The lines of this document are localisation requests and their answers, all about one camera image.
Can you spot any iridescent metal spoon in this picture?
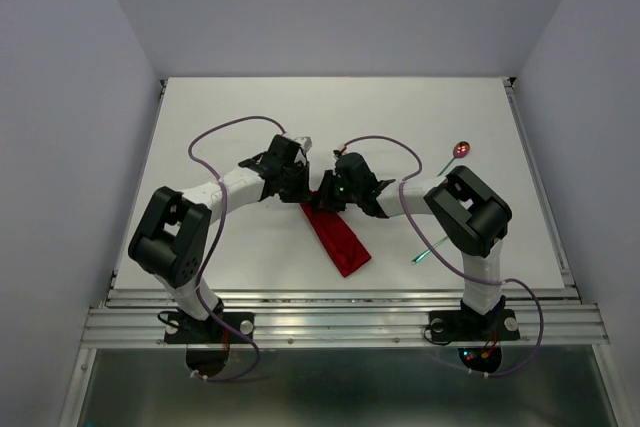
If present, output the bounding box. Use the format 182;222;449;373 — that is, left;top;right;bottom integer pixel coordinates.
438;141;471;176

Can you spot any red cloth napkin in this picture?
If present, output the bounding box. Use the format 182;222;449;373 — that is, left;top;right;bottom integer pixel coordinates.
301;191;372;278

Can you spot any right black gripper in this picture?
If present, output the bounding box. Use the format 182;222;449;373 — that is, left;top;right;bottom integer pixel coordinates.
304;169;360;212

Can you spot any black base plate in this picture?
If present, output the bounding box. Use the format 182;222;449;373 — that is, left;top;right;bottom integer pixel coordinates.
423;309;520;344
157;310;247;345

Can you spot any iridescent metal fork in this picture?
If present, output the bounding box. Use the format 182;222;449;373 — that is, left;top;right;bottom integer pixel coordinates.
411;237;449;265

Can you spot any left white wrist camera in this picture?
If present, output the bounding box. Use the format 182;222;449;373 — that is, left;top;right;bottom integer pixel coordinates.
294;136;312;153

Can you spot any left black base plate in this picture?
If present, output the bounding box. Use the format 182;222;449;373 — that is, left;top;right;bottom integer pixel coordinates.
157;310;247;345

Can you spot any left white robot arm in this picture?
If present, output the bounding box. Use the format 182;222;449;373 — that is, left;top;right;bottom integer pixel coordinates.
128;134;312;341

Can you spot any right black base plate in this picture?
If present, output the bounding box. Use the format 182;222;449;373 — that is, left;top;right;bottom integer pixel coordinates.
423;309;520;344

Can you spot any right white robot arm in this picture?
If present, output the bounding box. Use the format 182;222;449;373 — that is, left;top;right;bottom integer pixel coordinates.
311;153;512;337

